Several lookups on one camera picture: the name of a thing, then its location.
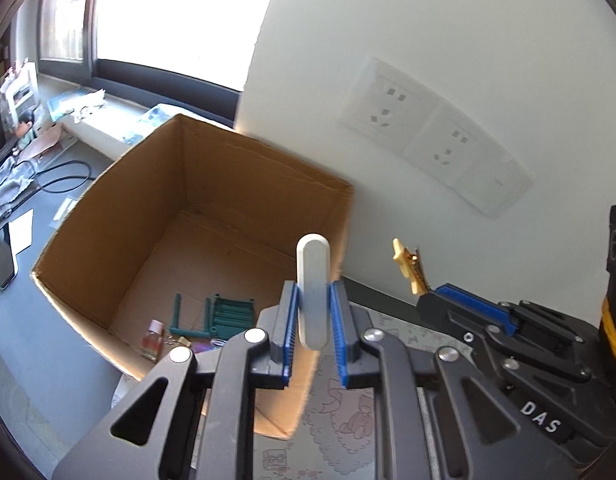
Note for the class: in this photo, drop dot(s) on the white oblong plastic piece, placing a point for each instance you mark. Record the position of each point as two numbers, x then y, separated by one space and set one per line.
313 285

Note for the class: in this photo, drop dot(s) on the white blank wall plate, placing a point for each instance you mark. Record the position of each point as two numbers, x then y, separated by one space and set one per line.
498 185

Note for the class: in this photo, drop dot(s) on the orange candy wrapper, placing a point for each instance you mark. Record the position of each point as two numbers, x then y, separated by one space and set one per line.
412 270

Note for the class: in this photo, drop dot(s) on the brown pouch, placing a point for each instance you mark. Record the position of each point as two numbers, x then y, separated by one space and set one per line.
38 145

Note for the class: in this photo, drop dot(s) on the black phone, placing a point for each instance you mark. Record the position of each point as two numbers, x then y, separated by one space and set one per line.
3 257

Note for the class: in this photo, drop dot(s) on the pink perfume bottle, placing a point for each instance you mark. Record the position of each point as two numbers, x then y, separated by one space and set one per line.
150 342

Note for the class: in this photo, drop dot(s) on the brown cardboard box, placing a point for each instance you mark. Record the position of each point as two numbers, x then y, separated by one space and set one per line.
213 185

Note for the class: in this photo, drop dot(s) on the clear small packet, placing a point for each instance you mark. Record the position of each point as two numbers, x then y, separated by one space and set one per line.
65 208

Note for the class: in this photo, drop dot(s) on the white paper sheet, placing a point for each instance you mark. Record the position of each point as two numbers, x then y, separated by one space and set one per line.
22 230

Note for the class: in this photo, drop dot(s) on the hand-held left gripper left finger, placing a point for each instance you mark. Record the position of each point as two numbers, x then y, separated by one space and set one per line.
288 330

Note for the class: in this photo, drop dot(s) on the green plastic rack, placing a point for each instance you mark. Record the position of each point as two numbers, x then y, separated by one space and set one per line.
233 317

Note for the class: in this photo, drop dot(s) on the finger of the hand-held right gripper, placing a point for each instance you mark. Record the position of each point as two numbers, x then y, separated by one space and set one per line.
453 322
473 305

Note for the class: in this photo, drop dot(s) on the pink bear printed mat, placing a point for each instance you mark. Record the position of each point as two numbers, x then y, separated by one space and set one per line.
338 420

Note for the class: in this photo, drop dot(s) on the window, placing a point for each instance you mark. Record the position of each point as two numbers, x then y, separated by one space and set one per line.
163 10

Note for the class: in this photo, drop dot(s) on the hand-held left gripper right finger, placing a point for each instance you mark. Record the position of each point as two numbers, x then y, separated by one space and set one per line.
340 335

